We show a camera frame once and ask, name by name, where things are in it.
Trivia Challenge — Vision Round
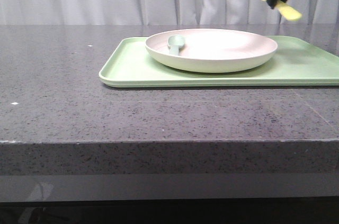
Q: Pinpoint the yellow plastic fork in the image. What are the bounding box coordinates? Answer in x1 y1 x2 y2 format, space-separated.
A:
262 0 302 22

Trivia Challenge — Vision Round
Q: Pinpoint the beige round plate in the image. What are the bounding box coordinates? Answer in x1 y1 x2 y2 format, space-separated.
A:
145 29 278 73

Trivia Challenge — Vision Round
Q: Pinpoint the light green tray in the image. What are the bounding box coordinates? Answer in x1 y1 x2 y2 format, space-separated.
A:
99 35 338 88

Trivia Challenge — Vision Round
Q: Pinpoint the light green spoon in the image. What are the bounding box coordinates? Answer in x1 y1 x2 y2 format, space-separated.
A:
167 35 185 55

